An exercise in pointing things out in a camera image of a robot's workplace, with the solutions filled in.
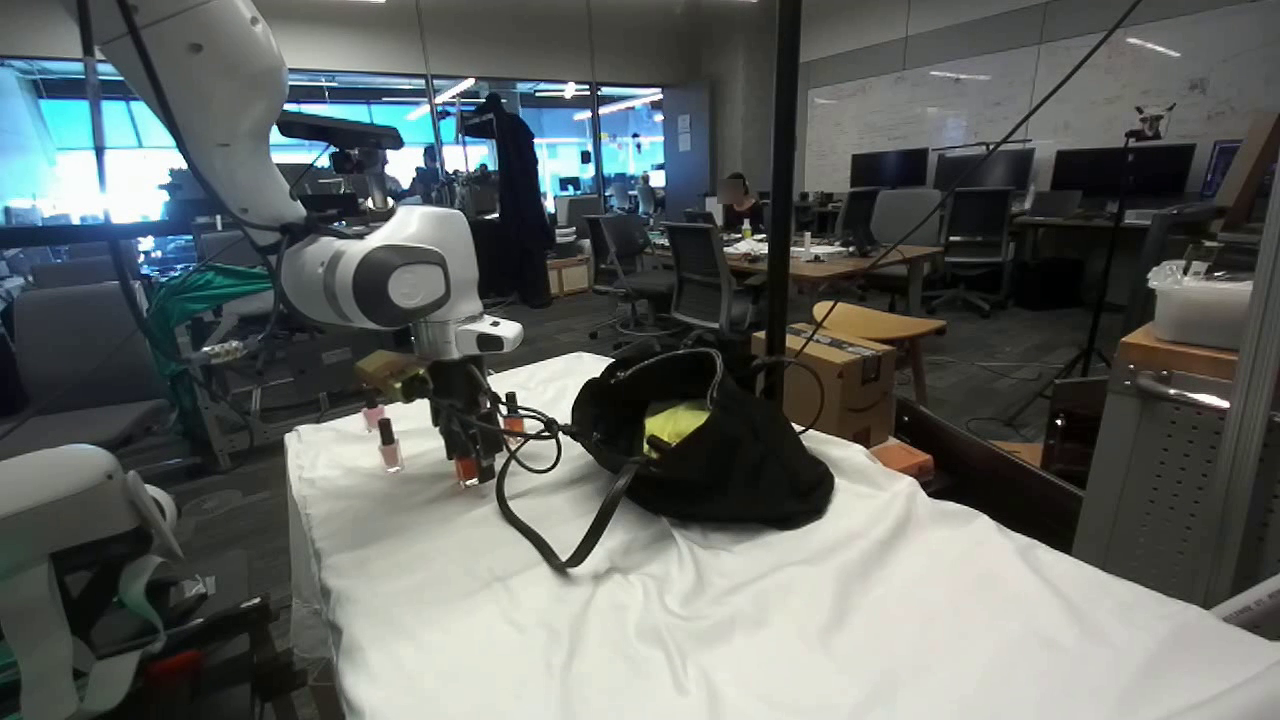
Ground white tablecloth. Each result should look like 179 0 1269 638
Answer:
278 346 1280 720

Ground black vertical pole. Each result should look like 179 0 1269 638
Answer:
765 0 802 406

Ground grey office chair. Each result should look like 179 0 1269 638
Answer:
871 182 942 252

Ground seated person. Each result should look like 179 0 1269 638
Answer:
714 167 767 239

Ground wooden meeting table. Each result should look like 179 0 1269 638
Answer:
722 235 942 321

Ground white plastic bin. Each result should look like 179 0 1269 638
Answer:
1142 257 1259 353

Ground black handbag with strap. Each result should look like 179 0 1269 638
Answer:
493 340 841 578

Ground black office chair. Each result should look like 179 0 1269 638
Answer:
931 188 1014 321
659 219 753 340
591 210 673 336

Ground low wooden table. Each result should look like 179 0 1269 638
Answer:
806 299 952 404

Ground yellow cloth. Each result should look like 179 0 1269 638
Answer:
640 401 713 456

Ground black computer monitor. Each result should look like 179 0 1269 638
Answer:
848 147 931 192
931 147 1034 200
1046 141 1199 203

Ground aluminium frame post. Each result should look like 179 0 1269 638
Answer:
1194 133 1280 630

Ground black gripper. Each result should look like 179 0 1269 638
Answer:
423 354 507 485

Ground black tripod stand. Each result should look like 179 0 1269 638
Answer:
998 99 1181 427

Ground grey padded chair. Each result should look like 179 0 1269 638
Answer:
0 274 170 462

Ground orange block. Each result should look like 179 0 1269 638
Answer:
867 436 938 485

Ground large cardboard box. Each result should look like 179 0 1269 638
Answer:
749 324 900 446

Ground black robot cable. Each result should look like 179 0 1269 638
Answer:
493 397 576 479

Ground small cardboard box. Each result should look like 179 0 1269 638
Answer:
545 245 598 299

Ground grey cabinet with wooden top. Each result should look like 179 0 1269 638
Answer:
1071 321 1252 596

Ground black stereo camera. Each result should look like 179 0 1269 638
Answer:
272 113 406 157

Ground white rounded machine housing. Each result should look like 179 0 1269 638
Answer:
0 441 220 720

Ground green cable bundle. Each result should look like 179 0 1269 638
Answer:
138 259 293 430

